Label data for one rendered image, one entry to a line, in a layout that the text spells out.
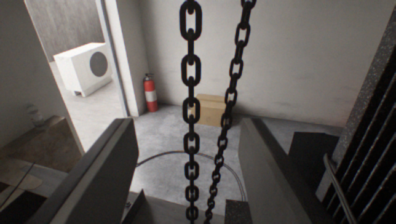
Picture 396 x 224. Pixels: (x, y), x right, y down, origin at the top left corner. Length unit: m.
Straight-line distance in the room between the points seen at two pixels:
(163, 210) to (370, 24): 2.34
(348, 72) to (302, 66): 0.46
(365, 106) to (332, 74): 2.15
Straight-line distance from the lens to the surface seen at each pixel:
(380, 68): 0.46
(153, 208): 0.98
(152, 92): 2.74
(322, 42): 2.49
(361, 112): 0.49
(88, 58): 3.75
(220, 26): 2.45
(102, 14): 2.48
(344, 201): 0.52
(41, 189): 1.27
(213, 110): 2.39
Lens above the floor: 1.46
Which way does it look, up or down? 32 degrees down
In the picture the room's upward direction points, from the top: 2 degrees counter-clockwise
